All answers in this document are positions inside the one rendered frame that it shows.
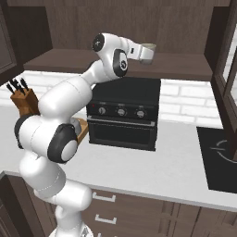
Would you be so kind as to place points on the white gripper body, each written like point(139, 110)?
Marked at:
point(146, 53)

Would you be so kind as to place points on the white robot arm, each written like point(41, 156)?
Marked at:
point(58, 102)

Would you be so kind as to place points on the wooden tray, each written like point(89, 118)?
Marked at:
point(83, 129)

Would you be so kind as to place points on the grey kettle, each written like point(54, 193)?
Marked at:
point(76, 124)

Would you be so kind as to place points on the dark glass cabinet door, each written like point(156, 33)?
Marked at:
point(18, 37)

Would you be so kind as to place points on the dark wood base cabinet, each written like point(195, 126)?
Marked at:
point(18, 209)

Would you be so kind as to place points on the black toaster oven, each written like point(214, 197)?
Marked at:
point(126, 92)

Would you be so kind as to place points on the wooden knife block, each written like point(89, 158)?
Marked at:
point(26, 102)

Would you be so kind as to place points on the black hob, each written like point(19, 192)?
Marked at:
point(219, 166)

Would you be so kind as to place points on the dark wood drawer front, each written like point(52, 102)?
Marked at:
point(139, 227)
point(139, 203)

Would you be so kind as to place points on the dark wood wall cabinet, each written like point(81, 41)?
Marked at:
point(172, 31)

